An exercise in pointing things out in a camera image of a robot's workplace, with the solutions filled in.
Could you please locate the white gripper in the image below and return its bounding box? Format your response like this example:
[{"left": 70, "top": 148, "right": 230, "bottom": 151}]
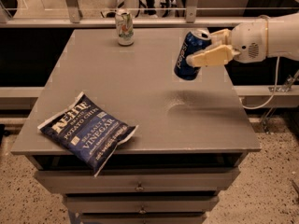
[{"left": 186, "top": 19, "right": 267, "bottom": 67}]

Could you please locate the blue pepsi can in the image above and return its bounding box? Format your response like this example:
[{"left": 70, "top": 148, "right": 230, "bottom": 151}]
[{"left": 173, "top": 28, "right": 213, "bottom": 81}]

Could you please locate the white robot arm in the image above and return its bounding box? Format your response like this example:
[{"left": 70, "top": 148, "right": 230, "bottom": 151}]
[{"left": 186, "top": 13, "right": 299, "bottom": 67}]

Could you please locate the white green soda can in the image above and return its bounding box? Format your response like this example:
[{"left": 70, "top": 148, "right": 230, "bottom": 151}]
[{"left": 115, "top": 9, "right": 134, "bottom": 46}]

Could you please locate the blue potato chip bag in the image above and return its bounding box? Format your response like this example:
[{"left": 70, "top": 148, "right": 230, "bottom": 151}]
[{"left": 38, "top": 92, "right": 137, "bottom": 176}]

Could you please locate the grey drawer cabinet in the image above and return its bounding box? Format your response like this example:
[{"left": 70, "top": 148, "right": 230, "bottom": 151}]
[{"left": 10, "top": 27, "right": 262, "bottom": 224}]

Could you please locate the top drawer with knob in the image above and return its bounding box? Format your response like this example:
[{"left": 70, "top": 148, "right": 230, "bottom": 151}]
[{"left": 35, "top": 168, "right": 240, "bottom": 194}]

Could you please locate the drawer with knob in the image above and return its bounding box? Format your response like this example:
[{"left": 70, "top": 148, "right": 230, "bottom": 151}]
[
  {"left": 64, "top": 194, "right": 219, "bottom": 214},
  {"left": 35, "top": 168, "right": 240, "bottom": 194}
]

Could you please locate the grey metal railing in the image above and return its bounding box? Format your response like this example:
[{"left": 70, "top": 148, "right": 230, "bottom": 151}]
[{"left": 0, "top": 0, "right": 272, "bottom": 29}]

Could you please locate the middle drawer with knob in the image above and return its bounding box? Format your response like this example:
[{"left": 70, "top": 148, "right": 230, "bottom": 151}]
[{"left": 64, "top": 194, "right": 219, "bottom": 214}]

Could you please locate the bottom drawer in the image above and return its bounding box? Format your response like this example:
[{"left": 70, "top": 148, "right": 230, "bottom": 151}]
[{"left": 81, "top": 213, "right": 206, "bottom": 224}]

